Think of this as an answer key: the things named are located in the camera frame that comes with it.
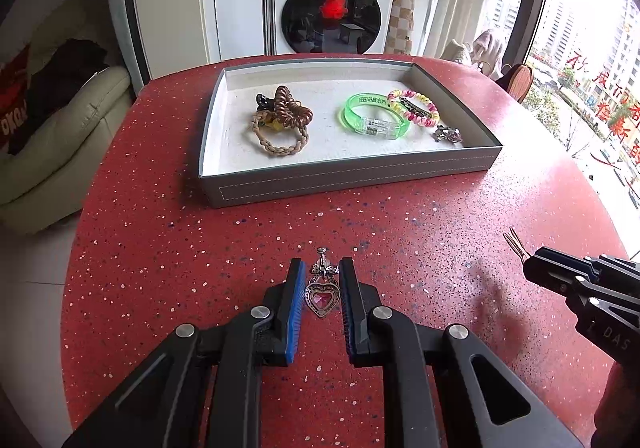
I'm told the pink heart crystal brooch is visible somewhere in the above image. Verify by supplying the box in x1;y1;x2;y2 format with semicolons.
305;247;341;318

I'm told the cream hair clip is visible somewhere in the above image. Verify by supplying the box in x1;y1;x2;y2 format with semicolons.
502;226;530;264

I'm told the beige braided bracelet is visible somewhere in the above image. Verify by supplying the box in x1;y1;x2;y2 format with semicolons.
250;108;310;158

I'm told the green translucent bangle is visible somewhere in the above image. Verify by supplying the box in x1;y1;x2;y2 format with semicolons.
340;93;409;139

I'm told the brown spiral hair tie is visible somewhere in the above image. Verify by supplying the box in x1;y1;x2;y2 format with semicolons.
271;84;316;132

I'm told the pink yellow beaded bracelet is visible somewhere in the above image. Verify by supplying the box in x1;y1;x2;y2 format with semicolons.
387;88;442;129

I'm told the grey jewelry tray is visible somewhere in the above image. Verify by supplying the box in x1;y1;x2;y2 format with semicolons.
198;56;502;208

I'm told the gold green jewelry piece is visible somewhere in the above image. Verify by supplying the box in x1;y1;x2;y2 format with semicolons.
256;94;284;132

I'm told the silver hair clip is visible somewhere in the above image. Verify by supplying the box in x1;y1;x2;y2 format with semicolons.
398;96;432;127

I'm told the brown chair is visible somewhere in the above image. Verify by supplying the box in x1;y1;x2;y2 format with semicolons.
496;64;534;104

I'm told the checkered hanging cloth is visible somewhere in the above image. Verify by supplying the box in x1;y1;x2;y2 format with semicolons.
385;0;416;55

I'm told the beige sofa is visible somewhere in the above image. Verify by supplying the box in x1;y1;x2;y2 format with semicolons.
1;66;132;235

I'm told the white cloth by window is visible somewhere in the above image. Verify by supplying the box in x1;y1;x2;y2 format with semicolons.
440;29;506;80

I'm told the black garment on sofa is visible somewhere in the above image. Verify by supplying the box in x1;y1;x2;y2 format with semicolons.
8;39;107;156

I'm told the red handled mop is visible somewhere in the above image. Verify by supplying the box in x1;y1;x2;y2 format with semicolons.
262;0;277;56

